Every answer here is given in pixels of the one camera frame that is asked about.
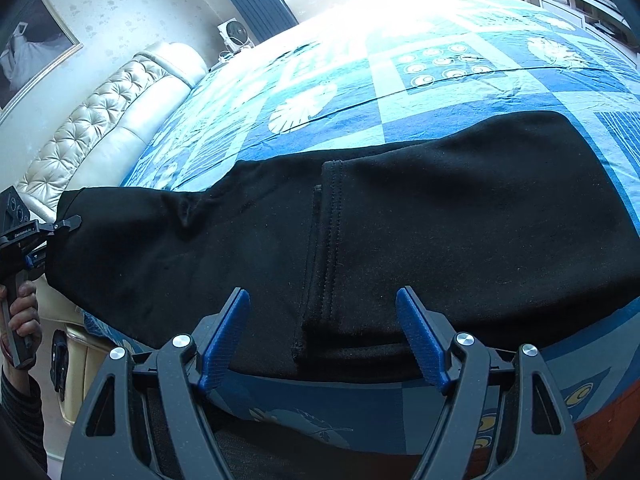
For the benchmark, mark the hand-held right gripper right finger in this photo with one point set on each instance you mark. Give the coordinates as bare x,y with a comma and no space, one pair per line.
421,342

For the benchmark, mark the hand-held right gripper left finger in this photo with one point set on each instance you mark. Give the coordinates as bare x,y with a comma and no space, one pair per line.
225,342

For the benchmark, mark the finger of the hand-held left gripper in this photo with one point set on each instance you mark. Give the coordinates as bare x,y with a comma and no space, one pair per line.
37,260
67,223

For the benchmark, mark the black pants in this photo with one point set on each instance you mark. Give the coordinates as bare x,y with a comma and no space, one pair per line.
400,235

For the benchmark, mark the person's left forearm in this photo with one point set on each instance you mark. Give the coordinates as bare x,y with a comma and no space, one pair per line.
17,410

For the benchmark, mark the person's left hand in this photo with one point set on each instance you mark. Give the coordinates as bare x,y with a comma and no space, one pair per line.
26,310

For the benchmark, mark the cream tufted leather headboard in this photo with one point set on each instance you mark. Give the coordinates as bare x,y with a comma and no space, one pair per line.
100,125

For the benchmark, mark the black oval object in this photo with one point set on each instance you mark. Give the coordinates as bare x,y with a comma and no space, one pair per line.
59,362

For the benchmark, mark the white power strip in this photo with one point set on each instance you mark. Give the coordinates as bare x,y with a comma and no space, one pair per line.
225,62

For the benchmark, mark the blue patchwork bed sheet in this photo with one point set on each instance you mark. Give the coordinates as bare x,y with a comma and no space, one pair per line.
450,95

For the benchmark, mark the white box fan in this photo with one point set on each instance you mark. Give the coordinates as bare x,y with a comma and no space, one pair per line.
236,36

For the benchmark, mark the white television stand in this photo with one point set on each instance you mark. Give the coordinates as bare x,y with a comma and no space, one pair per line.
590,5

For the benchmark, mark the cream leather bed frame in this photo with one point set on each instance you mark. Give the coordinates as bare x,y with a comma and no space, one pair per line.
84,350

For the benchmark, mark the framed wall picture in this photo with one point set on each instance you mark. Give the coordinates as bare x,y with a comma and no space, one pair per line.
35,50

